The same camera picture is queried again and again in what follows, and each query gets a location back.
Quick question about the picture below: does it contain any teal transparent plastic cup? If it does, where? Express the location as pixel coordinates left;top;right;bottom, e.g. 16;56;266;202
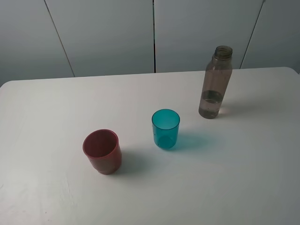
151;109;180;150

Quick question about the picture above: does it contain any red plastic cup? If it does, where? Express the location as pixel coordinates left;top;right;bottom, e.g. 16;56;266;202
82;129;122;175

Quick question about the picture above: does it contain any smoky transparent plastic bottle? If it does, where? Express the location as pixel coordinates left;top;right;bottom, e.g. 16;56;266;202
198;45;233;119

